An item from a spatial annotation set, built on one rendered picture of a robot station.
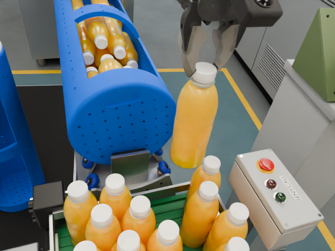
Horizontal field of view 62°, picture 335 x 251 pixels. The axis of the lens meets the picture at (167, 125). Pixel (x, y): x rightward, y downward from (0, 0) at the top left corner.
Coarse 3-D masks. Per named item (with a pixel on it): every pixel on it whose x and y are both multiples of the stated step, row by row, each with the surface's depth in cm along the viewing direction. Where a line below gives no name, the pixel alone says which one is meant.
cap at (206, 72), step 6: (198, 66) 45; (204, 66) 45; (210, 66) 46; (198, 72) 44; (204, 72) 44; (210, 72) 44; (216, 72) 45; (198, 78) 44; (204, 78) 44; (210, 78) 44
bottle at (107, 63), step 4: (104, 60) 77; (108, 60) 76; (112, 60) 76; (116, 60) 77; (100, 64) 76; (104, 64) 74; (108, 64) 74; (112, 64) 74; (116, 64) 75; (120, 64) 76; (100, 68) 75; (104, 68) 73; (108, 68) 73; (112, 68) 73; (116, 68) 73; (100, 72) 74
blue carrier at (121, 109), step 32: (64, 0) 103; (64, 32) 89; (128, 32) 116; (64, 64) 80; (64, 96) 74; (96, 96) 62; (128, 96) 65; (160, 96) 68; (96, 128) 68; (128, 128) 72; (160, 128) 76; (96, 160) 76
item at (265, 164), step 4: (260, 160) 66; (264, 160) 66; (268, 160) 67; (260, 164) 66; (264, 164) 66; (268, 164) 66; (272, 164) 66; (264, 168) 65; (268, 168) 65; (272, 168) 65
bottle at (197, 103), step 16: (192, 80) 46; (192, 96) 46; (208, 96) 46; (176, 112) 50; (192, 112) 47; (208, 112) 47; (176, 128) 52; (192, 128) 49; (208, 128) 50; (176, 144) 54; (192, 144) 52; (176, 160) 56; (192, 160) 55
